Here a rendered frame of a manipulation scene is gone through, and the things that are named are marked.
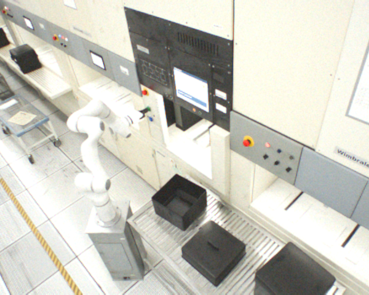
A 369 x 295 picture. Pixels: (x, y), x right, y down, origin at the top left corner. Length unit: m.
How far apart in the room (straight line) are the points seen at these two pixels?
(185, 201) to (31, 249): 1.74
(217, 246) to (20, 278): 1.98
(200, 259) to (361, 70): 1.30
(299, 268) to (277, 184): 0.70
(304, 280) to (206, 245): 0.58
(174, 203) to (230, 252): 0.59
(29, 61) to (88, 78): 0.99
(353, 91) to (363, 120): 0.12
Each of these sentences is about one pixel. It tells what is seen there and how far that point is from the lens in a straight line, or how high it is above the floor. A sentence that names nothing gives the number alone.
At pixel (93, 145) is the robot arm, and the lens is 1.95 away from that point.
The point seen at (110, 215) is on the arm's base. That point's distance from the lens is 2.28.
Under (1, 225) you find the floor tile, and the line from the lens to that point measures 3.82.
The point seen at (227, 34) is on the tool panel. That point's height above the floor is 1.98.
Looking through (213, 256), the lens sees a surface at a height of 0.86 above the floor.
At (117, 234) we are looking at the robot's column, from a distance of 2.30.
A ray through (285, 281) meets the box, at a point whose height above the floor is 1.01.
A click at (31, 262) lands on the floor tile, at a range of 3.37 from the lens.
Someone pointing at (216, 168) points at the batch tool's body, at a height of 1.09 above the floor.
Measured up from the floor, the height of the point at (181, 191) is 0.77.
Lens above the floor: 2.58
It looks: 43 degrees down
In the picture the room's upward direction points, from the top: 8 degrees counter-clockwise
